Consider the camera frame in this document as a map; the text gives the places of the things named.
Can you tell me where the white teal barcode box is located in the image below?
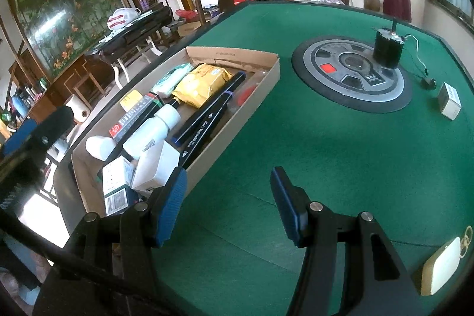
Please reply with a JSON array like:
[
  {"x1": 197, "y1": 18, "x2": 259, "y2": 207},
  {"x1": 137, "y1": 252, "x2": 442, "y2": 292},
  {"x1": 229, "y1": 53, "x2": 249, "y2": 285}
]
[{"x1": 102, "y1": 156, "x2": 140, "y2": 217}]

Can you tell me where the large white pill bottle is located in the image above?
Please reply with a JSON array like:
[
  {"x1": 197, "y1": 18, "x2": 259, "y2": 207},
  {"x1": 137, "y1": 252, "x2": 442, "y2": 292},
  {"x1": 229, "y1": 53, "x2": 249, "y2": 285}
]
[{"x1": 122, "y1": 103, "x2": 182, "y2": 160}]

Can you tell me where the wooden stool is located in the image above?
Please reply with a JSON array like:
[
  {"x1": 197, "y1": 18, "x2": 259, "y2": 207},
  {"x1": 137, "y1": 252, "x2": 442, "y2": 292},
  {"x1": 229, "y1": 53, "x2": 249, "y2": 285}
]
[{"x1": 72, "y1": 72, "x2": 112, "y2": 105}]

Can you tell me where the white rectangular block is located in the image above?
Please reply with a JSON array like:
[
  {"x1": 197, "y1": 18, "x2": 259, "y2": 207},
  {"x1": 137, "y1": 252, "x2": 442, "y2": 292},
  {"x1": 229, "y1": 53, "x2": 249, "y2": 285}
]
[{"x1": 130, "y1": 140, "x2": 182, "y2": 193}]

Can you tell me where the low wooden sideboard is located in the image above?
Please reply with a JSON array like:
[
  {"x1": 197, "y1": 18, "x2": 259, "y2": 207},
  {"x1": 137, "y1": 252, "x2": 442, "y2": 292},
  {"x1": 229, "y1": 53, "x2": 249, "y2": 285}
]
[{"x1": 7, "y1": 53, "x2": 97, "y2": 124}]

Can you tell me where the white red plastic bag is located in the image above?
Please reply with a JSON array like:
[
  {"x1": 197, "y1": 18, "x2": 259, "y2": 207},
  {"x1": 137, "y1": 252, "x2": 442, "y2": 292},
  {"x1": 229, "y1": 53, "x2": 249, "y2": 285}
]
[{"x1": 107, "y1": 7, "x2": 142, "y2": 30}]

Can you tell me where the golden snack packet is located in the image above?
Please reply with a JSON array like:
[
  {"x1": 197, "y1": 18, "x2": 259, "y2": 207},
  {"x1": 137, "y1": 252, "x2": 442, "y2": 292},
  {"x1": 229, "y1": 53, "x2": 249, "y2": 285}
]
[{"x1": 173, "y1": 63, "x2": 233, "y2": 108}]

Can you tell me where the grey box with red band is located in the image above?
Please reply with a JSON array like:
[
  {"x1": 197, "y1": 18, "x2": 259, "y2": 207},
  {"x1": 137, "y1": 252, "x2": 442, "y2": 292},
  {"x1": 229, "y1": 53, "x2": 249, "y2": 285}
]
[{"x1": 108, "y1": 93, "x2": 164, "y2": 143}]

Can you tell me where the shallow cardboard box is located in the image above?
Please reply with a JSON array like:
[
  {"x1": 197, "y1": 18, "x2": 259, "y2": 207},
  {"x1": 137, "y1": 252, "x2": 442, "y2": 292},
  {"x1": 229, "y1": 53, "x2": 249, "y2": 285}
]
[{"x1": 70, "y1": 46, "x2": 281, "y2": 216}]

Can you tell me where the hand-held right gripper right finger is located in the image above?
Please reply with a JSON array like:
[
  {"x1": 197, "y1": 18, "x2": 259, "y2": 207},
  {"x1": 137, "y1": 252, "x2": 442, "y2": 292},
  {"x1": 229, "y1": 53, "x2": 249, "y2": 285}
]
[{"x1": 270, "y1": 166, "x2": 421, "y2": 316}]

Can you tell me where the white paper roll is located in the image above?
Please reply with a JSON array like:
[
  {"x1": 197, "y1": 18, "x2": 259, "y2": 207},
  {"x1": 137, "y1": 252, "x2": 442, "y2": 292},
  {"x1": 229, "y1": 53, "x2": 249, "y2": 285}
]
[{"x1": 65, "y1": 94, "x2": 91, "y2": 124}]

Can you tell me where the black cylindrical motor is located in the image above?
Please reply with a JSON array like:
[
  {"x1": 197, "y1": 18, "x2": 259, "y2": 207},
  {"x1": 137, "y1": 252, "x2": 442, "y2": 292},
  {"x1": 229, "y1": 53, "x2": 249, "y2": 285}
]
[{"x1": 372, "y1": 18, "x2": 405, "y2": 69}]

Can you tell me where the white pill bottle red label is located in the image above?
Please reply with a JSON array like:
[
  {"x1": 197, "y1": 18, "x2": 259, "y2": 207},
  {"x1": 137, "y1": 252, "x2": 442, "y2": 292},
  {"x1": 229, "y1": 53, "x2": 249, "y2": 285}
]
[{"x1": 85, "y1": 135, "x2": 117, "y2": 161}]

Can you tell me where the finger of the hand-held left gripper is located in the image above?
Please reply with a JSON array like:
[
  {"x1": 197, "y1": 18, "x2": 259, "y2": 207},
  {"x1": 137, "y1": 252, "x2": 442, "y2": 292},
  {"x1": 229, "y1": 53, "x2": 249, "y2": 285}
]
[
  {"x1": 28, "y1": 106, "x2": 75, "y2": 169},
  {"x1": 2, "y1": 120, "x2": 39, "y2": 157}
]

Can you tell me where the cream rectangular block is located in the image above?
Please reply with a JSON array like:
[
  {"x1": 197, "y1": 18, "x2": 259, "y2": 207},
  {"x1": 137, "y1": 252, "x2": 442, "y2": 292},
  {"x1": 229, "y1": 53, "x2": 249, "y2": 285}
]
[{"x1": 420, "y1": 236, "x2": 462, "y2": 296}]

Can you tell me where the thin white wire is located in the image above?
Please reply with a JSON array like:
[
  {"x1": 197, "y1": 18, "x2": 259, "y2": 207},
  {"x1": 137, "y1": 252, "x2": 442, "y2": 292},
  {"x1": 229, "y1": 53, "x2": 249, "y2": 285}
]
[{"x1": 402, "y1": 35, "x2": 430, "y2": 78}]

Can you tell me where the round grey table console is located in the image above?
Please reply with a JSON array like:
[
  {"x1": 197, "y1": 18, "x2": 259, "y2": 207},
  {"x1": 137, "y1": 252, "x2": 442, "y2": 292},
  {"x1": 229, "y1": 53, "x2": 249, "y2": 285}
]
[{"x1": 291, "y1": 36, "x2": 413, "y2": 114}]

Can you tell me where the small white box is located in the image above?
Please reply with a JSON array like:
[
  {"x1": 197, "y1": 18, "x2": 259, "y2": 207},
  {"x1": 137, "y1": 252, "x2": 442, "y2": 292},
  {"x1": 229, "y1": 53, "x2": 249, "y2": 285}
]
[{"x1": 438, "y1": 82, "x2": 462, "y2": 121}]

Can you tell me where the clear red lipstick tube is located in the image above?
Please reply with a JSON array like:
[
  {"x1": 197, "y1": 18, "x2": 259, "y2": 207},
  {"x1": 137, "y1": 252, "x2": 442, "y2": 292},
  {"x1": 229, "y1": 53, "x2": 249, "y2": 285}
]
[{"x1": 233, "y1": 84, "x2": 260, "y2": 107}]

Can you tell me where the yellow sponge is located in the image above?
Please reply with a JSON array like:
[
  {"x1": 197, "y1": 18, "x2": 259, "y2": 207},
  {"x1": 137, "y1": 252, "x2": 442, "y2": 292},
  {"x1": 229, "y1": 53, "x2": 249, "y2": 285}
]
[{"x1": 119, "y1": 90, "x2": 143, "y2": 113}]

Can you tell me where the dark side table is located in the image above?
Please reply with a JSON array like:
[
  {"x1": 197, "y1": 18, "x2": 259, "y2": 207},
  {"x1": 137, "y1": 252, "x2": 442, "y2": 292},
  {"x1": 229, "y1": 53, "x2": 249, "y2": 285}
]
[{"x1": 84, "y1": 7, "x2": 174, "y2": 83}]

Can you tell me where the blue bottle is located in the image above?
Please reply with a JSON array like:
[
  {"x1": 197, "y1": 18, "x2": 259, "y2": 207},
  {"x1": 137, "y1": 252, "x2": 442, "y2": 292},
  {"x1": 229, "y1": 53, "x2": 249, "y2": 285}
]
[{"x1": 11, "y1": 94, "x2": 28, "y2": 118}]

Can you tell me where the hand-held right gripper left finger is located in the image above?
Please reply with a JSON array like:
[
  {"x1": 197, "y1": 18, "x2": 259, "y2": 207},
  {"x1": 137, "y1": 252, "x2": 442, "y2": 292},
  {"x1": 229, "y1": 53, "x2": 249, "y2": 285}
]
[{"x1": 33, "y1": 167, "x2": 188, "y2": 316}]

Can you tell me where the floral wall painting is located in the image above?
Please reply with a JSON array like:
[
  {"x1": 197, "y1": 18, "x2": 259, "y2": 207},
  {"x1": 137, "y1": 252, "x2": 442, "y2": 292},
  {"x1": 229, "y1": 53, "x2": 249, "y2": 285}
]
[{"x1": 4, "y1": 0, "x2": 128, "y2": 81}]

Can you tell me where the white tissue pack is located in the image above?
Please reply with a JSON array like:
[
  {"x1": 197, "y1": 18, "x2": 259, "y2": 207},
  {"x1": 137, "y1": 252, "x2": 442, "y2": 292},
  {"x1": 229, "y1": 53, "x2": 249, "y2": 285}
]
[{"x1": 152, "y1": 63, "x2": 195, "y2": 96}]

